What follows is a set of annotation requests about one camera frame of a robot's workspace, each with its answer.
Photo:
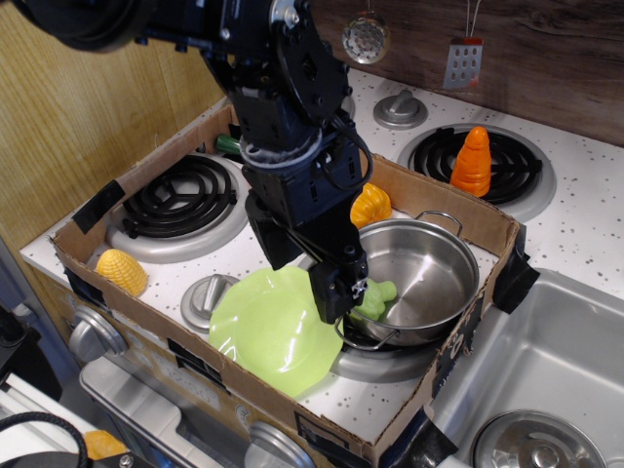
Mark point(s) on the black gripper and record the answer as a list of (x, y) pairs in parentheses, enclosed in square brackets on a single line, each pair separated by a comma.
[(305, 208)]

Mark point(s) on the green toy broccoli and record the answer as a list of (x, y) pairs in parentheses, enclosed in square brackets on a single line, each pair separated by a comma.
[(377, 295)]

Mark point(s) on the stainless steel pan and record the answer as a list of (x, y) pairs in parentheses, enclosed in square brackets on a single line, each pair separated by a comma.
[(455, 280)]

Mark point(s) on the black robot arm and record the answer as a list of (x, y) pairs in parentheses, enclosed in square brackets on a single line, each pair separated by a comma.
[(303, 158)]

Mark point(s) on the green plastic plate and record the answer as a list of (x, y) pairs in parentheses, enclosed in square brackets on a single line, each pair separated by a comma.
[(269, 325)]

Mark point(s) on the orange toy pumpkin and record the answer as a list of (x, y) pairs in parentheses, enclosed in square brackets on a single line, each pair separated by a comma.
[(372, 205)]

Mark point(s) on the front right coil burner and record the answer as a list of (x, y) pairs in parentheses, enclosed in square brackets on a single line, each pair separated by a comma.
[(374, 355)]

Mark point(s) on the coil burner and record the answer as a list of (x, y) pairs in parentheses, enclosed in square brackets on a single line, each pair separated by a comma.
[(192, 209), (523, 182), (374, 355)]

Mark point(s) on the front grey stove knob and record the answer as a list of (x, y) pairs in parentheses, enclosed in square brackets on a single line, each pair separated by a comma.
[(201, 300)]

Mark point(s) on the grey stove knob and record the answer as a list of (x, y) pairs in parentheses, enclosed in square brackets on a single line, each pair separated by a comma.
[(400, 112), (201, 300)]

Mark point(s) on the front left coil burner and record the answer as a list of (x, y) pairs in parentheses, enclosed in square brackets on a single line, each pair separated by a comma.
[(192, 209)]

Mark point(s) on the orange toy carrot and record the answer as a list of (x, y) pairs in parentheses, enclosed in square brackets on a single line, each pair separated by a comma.
[(228, 145)]

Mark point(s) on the back grey stove knob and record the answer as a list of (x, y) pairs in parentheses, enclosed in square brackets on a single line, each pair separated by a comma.
[(400, 112)]

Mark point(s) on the cardboard fence box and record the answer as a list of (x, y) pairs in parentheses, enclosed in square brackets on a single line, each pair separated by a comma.
[(328, 443)]

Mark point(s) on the middle oven front knob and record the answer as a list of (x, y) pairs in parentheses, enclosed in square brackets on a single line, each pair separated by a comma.
[(270, 447)]

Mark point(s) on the oven knob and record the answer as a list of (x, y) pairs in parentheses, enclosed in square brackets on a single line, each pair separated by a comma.
[(270, 447), (93, 336)]

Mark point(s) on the orange toy cone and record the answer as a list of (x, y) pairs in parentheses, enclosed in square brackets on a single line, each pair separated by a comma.
[(472, 168)]

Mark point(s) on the yellow toy corn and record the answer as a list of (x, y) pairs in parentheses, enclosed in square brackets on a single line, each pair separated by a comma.
[(121, 269)]

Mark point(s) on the left oven front knob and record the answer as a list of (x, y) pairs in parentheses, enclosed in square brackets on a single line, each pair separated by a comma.
[(93, 336)]

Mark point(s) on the back right coil burner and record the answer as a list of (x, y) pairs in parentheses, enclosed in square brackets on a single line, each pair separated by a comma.
[(523, 182)]

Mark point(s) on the hanging round strainer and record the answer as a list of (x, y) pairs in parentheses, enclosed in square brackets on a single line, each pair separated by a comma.
[(366, 37)]

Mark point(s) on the hanging metal spatula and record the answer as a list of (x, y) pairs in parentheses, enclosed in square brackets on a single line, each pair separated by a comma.
[(465, 54)]

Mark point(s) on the steel sink basin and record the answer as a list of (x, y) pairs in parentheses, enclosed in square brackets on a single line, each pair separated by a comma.
[(559, 352)]

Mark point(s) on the orange toy bottom left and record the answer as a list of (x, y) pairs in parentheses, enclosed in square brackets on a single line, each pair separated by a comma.
[(100, 444)]

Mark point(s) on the sink drain strainer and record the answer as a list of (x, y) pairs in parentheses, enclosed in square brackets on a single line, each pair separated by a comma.
[(530, 438)]

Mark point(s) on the grey oven door handle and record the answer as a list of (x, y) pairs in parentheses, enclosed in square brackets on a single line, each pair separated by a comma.
[(164, 427)]

